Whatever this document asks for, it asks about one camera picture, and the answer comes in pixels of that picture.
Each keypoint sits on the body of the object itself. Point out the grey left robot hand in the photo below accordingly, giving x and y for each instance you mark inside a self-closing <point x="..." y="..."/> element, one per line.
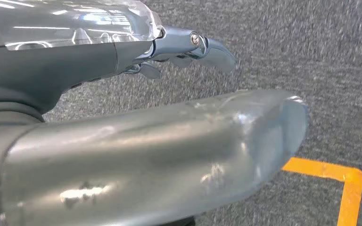
<point x="137" y="156"/>

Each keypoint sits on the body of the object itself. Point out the yellow floor tape square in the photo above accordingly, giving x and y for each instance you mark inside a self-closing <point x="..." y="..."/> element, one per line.
<point x="352" y="199"/>

